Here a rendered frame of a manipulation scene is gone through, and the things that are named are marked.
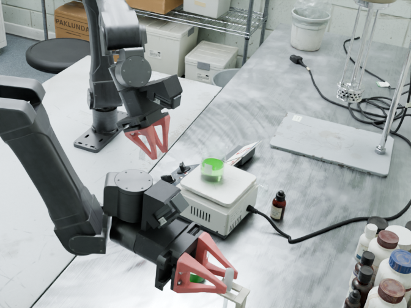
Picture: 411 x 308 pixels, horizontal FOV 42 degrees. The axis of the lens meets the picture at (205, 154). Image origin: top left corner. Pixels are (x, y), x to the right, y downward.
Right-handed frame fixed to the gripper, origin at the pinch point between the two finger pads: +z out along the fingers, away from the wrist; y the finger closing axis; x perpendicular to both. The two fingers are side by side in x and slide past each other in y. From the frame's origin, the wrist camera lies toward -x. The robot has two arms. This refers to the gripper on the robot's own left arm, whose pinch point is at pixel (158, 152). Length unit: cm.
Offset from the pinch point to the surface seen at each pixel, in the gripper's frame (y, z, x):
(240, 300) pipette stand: -24.5, 16.4, -29.7
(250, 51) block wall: 229, 13, 120
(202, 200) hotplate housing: -2.4, 10.5, -8.8
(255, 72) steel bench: 73, 1, 19
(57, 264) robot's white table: -27.1, 9.3, 7.5
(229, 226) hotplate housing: -1.7, 17.0, -12.4
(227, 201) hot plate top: -1.6, 11.5, -14.2
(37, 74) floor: 149, -23, 239
